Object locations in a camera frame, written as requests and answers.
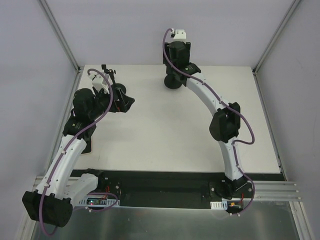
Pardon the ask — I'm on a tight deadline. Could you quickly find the black phone stand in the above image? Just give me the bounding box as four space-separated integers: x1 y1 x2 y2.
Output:
101 64 127 94
164 64 182 90

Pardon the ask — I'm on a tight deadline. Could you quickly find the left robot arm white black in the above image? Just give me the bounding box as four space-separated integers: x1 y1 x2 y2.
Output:
22 83 135 228

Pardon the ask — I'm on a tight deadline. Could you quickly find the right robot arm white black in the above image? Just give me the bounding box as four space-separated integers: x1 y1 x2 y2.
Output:
162 41 246 200

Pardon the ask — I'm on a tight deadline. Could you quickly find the black phone cream case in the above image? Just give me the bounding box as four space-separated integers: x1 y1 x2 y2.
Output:
82 141 92 154

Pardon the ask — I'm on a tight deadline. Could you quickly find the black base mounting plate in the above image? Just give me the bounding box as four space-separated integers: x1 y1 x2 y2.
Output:
67 170 253 210

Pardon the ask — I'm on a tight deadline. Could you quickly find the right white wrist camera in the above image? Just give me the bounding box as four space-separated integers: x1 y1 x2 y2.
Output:
170 28 187 42

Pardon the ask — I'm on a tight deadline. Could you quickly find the left aluminium frame post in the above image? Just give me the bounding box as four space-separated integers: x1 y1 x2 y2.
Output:
37 0 81 73

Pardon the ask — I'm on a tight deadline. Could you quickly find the aluminium frame post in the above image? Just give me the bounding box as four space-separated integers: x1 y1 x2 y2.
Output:
37 0 81 73
252 0 303 76

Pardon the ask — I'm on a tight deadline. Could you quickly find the right aluminium frame post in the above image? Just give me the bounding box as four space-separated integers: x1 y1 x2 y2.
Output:
252 0 303 76

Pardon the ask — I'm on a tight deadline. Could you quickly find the right white cable duct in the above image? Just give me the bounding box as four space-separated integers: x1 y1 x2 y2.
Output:
210 200 228 211

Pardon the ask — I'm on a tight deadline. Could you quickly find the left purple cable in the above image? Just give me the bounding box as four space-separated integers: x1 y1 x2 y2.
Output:
39 68 118 236

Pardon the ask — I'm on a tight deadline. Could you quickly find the aluminium rail right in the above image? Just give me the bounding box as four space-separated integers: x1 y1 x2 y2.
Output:
254 181 302 202

